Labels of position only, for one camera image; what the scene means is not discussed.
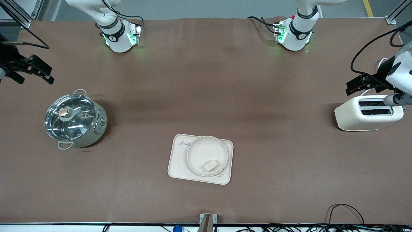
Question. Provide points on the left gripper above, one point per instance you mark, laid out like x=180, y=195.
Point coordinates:
x=378, y=78

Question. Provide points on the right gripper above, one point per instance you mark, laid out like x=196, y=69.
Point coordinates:
x=8, y=55

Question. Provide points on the round cream plate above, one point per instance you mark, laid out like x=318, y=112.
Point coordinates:
x=206, y=151

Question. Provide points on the pale half bun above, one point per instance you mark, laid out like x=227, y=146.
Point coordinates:
x=210, y=166

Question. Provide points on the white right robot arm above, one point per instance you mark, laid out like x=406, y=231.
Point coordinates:
x=117, y=35

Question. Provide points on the cream rabbit print tray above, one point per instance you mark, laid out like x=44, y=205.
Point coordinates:
x=177, y=164

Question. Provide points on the cream two-slot toaster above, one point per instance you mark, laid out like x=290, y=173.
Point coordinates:
x=354, y=116

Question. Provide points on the glass pot lid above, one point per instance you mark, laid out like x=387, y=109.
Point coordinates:
x=70, y=117

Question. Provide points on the pale green electric pot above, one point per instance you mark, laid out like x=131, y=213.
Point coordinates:
x=96, y=129

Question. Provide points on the brown table mat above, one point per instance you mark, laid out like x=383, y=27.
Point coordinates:
x=225, y=48

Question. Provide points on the small blue round object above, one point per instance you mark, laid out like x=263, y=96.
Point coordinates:
x=177, y=229

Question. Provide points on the aluminium frame profile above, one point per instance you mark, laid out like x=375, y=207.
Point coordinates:
x=394, y=16
x=17, y=13

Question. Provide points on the grey metal edge bracket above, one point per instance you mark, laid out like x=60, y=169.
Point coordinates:
x=207, y=222

